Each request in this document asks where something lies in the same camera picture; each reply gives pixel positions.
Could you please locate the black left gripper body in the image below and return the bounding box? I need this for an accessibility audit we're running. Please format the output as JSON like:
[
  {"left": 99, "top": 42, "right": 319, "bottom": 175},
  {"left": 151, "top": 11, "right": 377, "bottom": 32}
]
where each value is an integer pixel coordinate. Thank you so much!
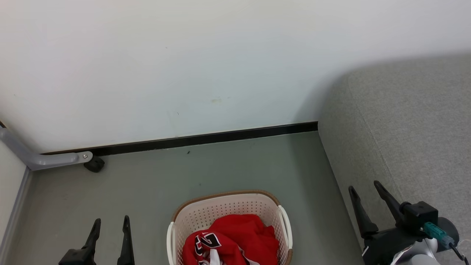
[{"left": 58, "top": 249, "right": 97, "bottom": 265}]

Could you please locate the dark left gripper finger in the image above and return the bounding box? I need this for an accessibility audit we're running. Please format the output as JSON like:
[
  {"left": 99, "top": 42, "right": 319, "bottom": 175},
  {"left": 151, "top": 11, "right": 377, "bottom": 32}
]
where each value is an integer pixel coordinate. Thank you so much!
[
  {"left": 117, "top": 215, "right": 135, "bottom": 265},
  {"left": 81, "top": 218, "right": 102, "bottom": 255}
]

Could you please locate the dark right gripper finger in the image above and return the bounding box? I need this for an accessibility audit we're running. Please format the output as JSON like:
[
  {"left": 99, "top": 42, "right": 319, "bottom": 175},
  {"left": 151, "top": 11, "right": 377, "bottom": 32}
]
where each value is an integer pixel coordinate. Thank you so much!
[
  {"left": 373, "top": 180, "right": 404, "bottom": 223},
  {"left": 348, "top": 186, "right": 379, "bottom": 239}
]

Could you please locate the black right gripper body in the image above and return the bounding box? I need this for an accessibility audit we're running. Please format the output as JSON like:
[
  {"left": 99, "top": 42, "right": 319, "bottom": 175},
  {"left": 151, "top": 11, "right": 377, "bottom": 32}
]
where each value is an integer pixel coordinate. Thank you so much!
[{"left": 362, "top": 225, "right": 439, "bottom": 265}]

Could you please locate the plain red garment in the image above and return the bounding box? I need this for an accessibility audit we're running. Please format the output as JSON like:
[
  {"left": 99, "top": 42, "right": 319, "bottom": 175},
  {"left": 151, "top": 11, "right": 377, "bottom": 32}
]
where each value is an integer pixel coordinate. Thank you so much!
[{"left": 208, "top": 214, "right": 280, "bottom": 265}]

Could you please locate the grey fabric sofa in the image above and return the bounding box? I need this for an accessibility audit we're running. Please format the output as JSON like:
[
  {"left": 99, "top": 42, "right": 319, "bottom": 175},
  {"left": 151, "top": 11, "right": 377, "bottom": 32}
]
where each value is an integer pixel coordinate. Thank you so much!
[{"left": 318, "top": 54, "right": 471, "bottom": 265}]

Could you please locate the black caster wheel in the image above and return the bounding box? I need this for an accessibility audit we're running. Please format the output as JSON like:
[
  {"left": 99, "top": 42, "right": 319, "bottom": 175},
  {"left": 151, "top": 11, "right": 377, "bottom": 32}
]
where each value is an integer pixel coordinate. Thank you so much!
[{"left": 84, "top": 155, "right": 106, "bottom": 173}]

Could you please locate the cream perforated laundry basket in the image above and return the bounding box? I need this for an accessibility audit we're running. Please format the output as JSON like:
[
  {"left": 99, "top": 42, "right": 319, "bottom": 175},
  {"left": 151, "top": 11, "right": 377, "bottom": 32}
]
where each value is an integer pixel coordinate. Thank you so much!
[{"left": 167, "top": 190, "right": 294, "bottom": 265}]

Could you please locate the teal right cable connector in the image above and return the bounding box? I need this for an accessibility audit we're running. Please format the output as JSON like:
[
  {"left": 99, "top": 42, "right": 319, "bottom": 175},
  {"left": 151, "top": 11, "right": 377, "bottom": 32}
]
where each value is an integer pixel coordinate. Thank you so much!
[{"left": 422, "top": 222, "right": 456, "bottom": 249}]

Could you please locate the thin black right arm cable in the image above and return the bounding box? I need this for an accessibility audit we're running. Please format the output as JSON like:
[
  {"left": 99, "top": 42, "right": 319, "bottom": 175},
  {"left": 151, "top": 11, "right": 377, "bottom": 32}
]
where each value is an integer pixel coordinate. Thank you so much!
[{"left": 452, "top": 244, "right": 471, "bottom": 265}]

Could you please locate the grey wall skirting strip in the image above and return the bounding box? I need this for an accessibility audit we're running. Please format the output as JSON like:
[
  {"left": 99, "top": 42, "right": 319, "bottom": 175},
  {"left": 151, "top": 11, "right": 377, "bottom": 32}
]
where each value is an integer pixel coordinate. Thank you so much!
[{"left": 0, "top": 167, "right": 33, "bottom": 260}]

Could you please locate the grey metal frame leg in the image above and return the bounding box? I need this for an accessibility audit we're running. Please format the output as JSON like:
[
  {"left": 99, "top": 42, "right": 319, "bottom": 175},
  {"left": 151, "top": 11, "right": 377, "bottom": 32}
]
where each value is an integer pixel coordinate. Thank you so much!
[{"left": 0, "top": 127, "right": 93, "bottom": 171}]

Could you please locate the black wall baseboard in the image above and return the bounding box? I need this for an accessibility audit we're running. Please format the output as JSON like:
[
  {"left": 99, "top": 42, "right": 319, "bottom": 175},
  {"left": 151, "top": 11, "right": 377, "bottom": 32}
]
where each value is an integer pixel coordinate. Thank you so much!
[{"left": 40, "top": 121, "right": 319, "bottom": 157}]

